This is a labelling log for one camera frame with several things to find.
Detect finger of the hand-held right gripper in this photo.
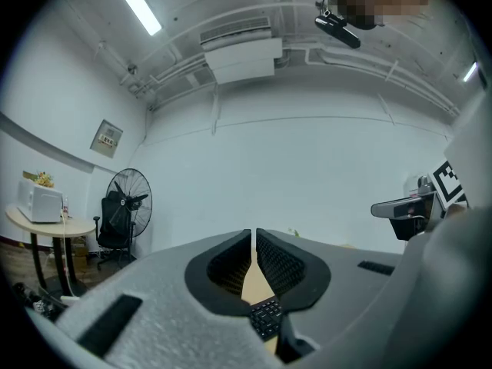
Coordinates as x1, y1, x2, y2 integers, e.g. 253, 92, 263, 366
371, 197, 425, 219

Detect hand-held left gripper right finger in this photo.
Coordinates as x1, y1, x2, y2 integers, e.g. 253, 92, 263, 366
256, 228, 422, 369

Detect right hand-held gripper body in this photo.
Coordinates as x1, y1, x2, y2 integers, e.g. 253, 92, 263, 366
387, 160, 470, 241

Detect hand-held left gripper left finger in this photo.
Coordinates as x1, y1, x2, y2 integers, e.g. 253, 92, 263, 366
45, 228, 284, 369

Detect black keyboard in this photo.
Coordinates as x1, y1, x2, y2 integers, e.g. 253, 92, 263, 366
248, 299, 284, 342

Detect black office chair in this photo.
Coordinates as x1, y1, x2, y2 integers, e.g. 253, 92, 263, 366
93, 190, 136, 271

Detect cardboard box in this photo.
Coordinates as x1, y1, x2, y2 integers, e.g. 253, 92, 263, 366
72, 236, 89, 268

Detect pile of floor equipment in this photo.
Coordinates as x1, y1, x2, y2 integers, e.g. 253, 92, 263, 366
13, 282, 66, 318

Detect round beige table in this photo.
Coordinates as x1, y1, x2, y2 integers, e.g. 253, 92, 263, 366
5, 204, 96, 298

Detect white microwave oven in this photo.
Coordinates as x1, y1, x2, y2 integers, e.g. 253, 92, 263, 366
17, 178, 64, 224

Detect white ceiling pipes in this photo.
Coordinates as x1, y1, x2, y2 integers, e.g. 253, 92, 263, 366
126, 44, 460, 118

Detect yellow flower bunch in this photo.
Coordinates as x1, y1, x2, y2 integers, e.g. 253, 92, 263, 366
22, 170, 55, 188

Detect white air conditioner unit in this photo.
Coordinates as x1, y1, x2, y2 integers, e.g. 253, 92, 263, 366
198, 15, 284, 85

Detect white wall notice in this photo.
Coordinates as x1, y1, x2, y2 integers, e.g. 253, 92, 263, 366
403, 174, 424, 199

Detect white power cable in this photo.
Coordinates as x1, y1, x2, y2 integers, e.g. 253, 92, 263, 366
59, 213, 74, 298

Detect black pedestal fan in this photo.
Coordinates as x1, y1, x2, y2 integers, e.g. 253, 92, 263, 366
105, 168, 153, 263

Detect grey electrical wall panel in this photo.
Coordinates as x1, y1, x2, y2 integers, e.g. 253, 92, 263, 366
90, 118, 124, 159

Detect black head-mounted camera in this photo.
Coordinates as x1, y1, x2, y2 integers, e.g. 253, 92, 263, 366
314, 9, 361, 49

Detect grey wall trunking strip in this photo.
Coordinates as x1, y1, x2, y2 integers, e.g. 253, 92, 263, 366
0, 111, 95, 175

